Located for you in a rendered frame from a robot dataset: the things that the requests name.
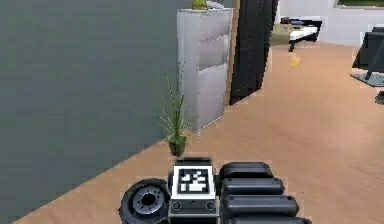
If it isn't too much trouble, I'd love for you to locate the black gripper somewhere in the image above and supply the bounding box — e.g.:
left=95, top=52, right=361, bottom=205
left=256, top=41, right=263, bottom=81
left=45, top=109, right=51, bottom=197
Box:
left=118, top=178, right=172, bottom=224

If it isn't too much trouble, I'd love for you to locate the window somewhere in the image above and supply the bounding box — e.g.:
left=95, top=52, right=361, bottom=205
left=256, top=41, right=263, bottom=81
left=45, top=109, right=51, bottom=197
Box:
left=333, top=0, right=384, bottom=10

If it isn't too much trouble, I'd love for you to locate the black armchair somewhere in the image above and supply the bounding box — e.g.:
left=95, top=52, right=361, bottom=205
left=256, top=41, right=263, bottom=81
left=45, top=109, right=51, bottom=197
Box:
left=350, top=26, right=384, bottom=88

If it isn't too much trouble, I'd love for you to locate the white shelf cupboard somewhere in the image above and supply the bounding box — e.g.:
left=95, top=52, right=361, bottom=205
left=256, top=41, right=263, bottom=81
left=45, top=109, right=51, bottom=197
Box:
left=176, top=7, right=234, bottom=132

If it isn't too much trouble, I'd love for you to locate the black room door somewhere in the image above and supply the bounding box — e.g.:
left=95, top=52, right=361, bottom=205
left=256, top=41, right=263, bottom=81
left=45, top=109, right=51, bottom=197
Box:
left=229, top=0, right=279, bottom=106

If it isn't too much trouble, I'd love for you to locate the black low table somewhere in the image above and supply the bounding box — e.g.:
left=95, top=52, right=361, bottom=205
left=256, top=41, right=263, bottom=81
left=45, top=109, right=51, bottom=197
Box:
left=279, top=17, right=324, bottom=52

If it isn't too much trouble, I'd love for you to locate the white object on cupboard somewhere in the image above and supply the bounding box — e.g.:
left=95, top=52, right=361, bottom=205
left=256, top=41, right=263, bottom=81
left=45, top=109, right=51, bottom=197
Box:
left=206, top=0, right=226, bottom=10

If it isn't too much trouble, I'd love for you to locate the green house plant in pot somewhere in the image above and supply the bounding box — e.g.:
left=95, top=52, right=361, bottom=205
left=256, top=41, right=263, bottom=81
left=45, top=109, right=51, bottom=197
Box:
left=149, top=63, right=198, bottom=158

